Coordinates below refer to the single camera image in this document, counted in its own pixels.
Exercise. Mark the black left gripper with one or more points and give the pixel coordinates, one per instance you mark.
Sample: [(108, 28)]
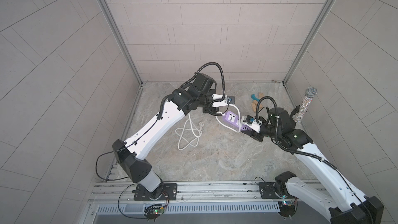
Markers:
[(210, 108)]

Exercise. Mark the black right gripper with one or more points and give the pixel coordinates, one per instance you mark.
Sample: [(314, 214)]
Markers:
[(256, 134)]

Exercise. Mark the purple power strip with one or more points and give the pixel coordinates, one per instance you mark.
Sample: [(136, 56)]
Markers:
[(233, 120)]

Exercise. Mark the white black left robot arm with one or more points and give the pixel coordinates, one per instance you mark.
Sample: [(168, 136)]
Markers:
[(197, 92)]

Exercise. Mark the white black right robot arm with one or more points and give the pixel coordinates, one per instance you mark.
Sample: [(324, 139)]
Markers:
[(344, 203)]

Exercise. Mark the white perforated vent strip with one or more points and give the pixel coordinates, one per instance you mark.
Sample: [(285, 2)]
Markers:
[(188, 208)]

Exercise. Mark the glitter microphone on black stand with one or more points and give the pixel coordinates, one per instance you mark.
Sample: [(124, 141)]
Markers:
[(298, 113)]

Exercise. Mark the teal toy block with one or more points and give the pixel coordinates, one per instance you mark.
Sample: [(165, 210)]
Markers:
[(254, 97)]

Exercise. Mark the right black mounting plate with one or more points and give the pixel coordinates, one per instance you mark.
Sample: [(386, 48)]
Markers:
[(268, 191)]

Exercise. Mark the black mounting plate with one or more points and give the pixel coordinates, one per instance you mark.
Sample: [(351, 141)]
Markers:
[(268, 191), (165, 191)]

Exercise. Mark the right green circuit board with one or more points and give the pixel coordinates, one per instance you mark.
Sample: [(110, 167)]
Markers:
[(287, 209)]

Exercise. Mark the green circuit board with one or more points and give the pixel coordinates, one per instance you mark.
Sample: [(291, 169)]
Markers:
[(154, 211), (287, 209)]

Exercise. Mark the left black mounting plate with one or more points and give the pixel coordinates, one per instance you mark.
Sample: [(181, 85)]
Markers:
[(165, 191)]

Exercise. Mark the left green circuit board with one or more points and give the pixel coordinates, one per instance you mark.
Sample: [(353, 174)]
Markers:
[(154, 211)]

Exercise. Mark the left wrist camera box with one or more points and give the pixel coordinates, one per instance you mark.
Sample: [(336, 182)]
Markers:
[(228, 100)]

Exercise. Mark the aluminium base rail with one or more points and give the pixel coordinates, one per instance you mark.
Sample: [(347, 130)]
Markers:
[(188, 191)]

